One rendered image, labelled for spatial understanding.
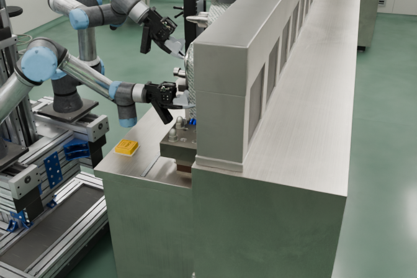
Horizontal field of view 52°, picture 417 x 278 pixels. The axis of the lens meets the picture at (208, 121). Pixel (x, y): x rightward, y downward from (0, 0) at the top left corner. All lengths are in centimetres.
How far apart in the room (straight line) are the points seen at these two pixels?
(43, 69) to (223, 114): 109
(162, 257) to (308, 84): 107
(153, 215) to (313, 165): 105
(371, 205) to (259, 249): 228
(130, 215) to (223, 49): 122
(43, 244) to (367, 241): 181
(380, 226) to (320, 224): 217
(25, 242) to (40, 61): 116
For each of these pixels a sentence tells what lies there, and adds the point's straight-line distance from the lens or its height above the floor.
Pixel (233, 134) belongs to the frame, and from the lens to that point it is 67.
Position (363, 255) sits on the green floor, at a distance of 268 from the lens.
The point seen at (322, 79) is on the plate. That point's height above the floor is 144.
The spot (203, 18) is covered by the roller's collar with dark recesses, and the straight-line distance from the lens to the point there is 183.
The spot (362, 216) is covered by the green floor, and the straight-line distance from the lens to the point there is 292.
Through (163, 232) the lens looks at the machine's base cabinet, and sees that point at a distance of 174.
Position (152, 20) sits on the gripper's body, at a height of 140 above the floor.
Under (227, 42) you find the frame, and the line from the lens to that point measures 62.
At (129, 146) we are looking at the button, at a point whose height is 92.
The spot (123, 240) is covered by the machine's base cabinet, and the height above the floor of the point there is 56.
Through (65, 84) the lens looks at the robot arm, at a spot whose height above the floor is 97.
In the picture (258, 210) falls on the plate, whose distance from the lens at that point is 73.
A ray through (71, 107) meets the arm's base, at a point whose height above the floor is 84.
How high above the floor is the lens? 186
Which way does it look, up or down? 30 degrees down
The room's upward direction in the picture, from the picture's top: straight up
